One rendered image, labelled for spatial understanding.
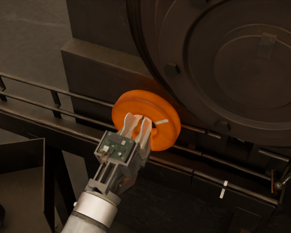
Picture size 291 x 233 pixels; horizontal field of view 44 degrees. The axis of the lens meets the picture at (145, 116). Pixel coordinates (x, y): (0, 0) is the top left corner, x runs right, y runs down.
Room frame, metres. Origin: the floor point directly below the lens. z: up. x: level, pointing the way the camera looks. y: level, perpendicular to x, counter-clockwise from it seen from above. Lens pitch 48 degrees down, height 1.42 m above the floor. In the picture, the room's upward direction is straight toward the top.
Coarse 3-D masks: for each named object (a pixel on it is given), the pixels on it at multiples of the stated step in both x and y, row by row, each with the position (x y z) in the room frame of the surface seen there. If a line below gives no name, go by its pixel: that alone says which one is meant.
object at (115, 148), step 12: (108, 132) 0.44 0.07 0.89; (108, 144) 0.41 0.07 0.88; (120, 144) 0.41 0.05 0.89; (132, 144) 0.41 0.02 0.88; (96, 156) 0.40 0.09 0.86; (108, 156) 0.38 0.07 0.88; (120, 156) 0.38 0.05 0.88; (132, 156) 0.38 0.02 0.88; (108, 168) 0.37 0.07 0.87; (120, 168) 0.37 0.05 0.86; (132, 168) 0.38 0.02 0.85; (96, 180) 0.36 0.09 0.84; (108, 180) 0.34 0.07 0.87; (120, 180) 0.37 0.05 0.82; (108, 192) 0.33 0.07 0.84
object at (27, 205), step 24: (0, 144) 0.54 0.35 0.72; (24, 144) 0.54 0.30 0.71; (0, 168) 0.53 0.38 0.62; (24, 168) 0.54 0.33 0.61; (48, 168) 0.49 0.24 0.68; (0, 192) 0.47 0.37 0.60; (24, 192) 0.47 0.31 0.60; (48, 192) 0.43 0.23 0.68; (24, 216) 0.40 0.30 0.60; (48, 216) 0.37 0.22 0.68
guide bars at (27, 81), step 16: (0, 80) 0.81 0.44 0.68; (16, 80) 0.78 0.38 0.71; (0, 96) 0.80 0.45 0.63; (16, 96) 0.76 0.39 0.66; (80, 96) 0.69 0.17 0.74; (64, 112) 0.69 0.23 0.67; (112, 128) 0.62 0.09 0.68; (192, 128) 0.55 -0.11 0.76; (176, 144) 0.55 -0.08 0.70; (192, 144) 0.55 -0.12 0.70; (224, 160) 0.50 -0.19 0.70; (272, 160) 0.47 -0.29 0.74; (288, 160) 0.46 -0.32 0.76; (256, 176) 0.46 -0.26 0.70
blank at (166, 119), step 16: (128, 96) 0.53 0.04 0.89; (144, 96) 0.52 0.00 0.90; (112, 112) 0.53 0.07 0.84; (128, 112) 0.52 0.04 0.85; (144, 112) 0.50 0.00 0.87; (160, 112) 0.49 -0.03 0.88; (176, 112) 0.51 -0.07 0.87; (160, 128) 0.49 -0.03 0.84; (176, 128) 0.48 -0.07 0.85; (160, 144) 0.48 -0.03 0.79
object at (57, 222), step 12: (60, 156) 0.68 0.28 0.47; (60, 168) 0.66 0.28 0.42; (60, 180) 0.65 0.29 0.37; (60, 192) 0.64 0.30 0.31; (72, 192) 0.68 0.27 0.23; (60, 204) 0.65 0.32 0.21; (72, 204) 0.67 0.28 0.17; (60, 216) 0.66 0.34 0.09; (240, 216) 0.40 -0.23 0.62; (252, 216) 0.39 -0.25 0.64; (60, 228) 0.64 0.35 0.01; (228, 228) 0.40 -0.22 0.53; (240, 228) 0.39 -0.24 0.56; (252, 228) 0.38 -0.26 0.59
